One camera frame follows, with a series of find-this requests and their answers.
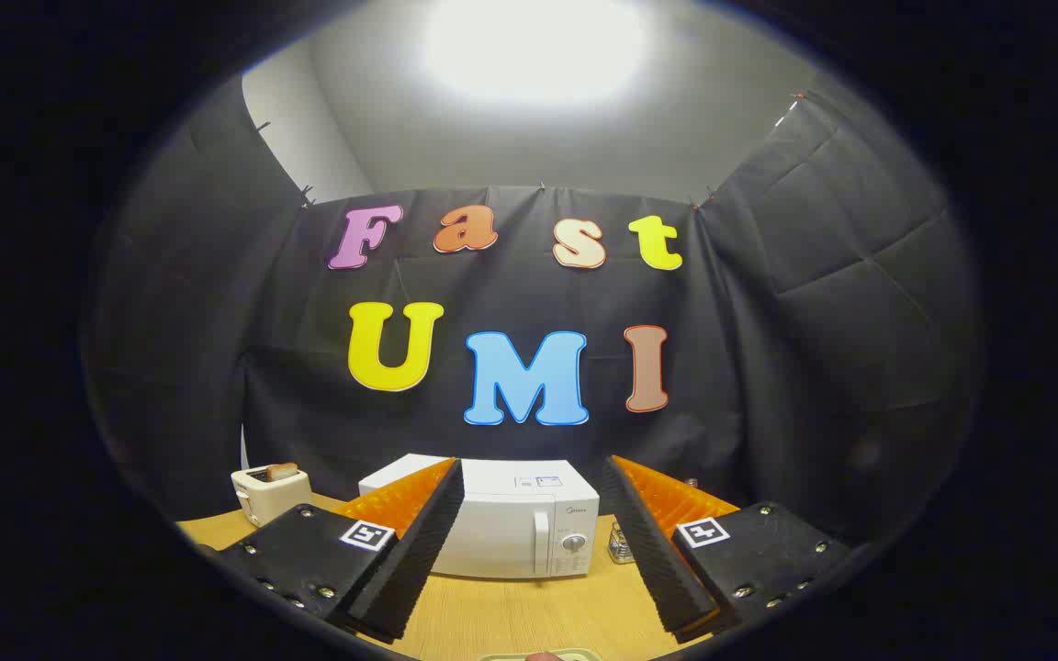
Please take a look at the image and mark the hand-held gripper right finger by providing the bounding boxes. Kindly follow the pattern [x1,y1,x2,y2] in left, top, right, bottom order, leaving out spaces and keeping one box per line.
[601,454,853,645]

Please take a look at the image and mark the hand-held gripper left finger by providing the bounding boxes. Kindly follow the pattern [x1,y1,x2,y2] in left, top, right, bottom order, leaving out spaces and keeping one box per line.
[194,457,466,644]

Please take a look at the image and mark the white microwave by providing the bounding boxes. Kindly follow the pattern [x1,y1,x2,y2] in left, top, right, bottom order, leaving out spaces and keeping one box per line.
[358,453,602,579]

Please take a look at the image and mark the white plate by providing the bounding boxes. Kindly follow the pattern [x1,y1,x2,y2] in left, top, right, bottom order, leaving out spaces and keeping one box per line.
[478,648,603,661]

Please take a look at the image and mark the white toaster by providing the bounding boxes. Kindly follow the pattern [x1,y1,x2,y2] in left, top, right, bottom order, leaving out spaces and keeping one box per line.
[231,464,313,528]

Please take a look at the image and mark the black backdrop cloth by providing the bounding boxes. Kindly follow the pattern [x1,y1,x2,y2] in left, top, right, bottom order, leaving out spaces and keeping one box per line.
[84,73,985,552]

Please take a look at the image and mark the ceiling light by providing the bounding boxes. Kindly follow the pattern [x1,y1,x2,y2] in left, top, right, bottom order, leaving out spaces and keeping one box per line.
[421,0,651,104]

